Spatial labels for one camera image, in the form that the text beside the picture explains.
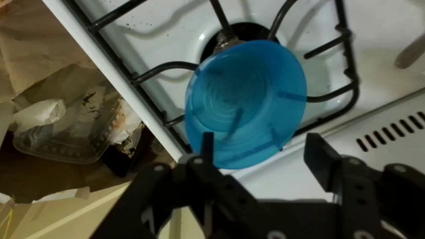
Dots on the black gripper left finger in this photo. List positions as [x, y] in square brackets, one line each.
[207, 177]

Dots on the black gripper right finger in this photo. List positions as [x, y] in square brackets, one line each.
[353, 195]

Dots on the blue plastic bowl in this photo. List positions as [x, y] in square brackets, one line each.
[247, 102]

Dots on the black stove grate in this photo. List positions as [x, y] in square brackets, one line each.
[163, 67]

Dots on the round stove burner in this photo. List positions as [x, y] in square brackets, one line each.
[252, 33]

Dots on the white gas stove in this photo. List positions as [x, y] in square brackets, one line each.
[177, 22]

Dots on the clear plastic trash container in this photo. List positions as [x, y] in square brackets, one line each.
[80, 128]

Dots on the cream cabinet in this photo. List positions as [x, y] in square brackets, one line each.
[66, 217]

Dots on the metal spoon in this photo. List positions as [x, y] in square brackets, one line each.
[412, 51]

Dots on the brown paper bag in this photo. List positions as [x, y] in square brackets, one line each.
[35, 45]

